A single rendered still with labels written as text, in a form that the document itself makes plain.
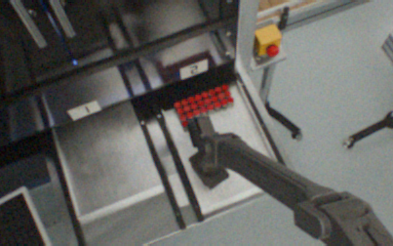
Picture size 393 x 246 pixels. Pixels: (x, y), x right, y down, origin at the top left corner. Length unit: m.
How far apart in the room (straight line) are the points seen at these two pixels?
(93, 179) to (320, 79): 1.53
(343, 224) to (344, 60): 1.99
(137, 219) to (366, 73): 1.68
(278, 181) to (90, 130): 0.78
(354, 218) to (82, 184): 0.89
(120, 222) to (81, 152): 0.25
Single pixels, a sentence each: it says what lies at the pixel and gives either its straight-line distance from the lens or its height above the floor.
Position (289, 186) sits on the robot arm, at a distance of 0.82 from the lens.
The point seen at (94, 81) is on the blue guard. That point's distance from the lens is 1.23.
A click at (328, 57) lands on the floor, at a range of 2.64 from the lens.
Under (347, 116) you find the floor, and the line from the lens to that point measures 2.50.
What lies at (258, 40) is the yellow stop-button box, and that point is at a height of 1.03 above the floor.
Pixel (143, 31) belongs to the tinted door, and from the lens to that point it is 1.14.
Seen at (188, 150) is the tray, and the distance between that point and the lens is 1.39.
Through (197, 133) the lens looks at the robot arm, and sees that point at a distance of 1.10.
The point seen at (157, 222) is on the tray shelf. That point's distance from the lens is 1.35.
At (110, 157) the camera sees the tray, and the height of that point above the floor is 0.88.
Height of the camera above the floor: 2.19
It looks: 67 degrees down
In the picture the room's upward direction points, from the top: 6 degrees counter-clockwise
